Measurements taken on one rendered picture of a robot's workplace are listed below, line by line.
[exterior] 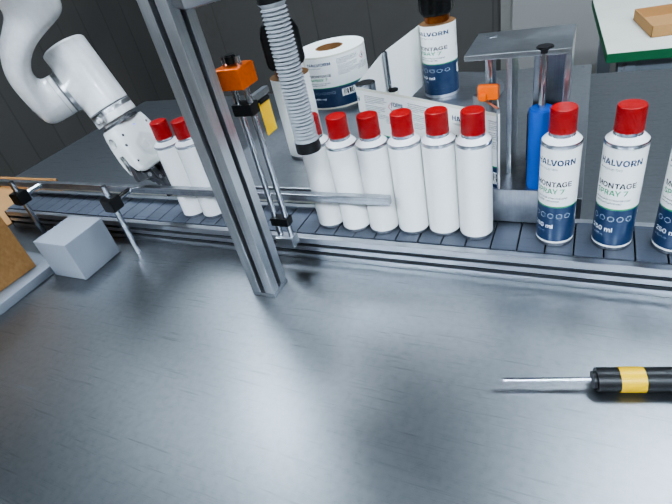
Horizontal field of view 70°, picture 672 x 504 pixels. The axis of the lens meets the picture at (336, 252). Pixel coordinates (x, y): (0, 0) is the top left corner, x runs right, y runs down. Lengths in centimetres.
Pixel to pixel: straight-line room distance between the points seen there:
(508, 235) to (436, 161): 17
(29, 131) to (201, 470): 307
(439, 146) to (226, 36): 351
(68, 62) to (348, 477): 84
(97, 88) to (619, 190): 88
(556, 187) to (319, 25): 318
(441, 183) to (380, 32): 294
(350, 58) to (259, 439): 104
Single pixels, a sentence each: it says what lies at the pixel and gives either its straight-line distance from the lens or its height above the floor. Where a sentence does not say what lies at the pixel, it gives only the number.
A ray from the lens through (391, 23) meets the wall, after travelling 362.
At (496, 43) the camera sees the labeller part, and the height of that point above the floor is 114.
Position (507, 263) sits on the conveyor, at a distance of 78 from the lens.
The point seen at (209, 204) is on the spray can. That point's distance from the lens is 101.
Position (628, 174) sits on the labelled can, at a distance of 72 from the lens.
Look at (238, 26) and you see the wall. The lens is 406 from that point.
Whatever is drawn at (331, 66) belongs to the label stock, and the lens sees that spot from 140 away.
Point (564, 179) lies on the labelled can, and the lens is 72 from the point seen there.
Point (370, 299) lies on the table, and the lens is 78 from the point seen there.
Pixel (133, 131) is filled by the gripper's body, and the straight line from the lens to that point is 105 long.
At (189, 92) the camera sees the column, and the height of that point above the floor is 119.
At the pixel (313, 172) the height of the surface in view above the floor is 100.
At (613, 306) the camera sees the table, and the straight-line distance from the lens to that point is 77.
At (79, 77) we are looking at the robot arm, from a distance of 105.
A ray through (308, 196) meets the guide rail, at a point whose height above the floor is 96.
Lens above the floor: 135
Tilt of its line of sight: 35 degrees down
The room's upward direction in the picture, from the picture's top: 14 degrees counter-clockwise
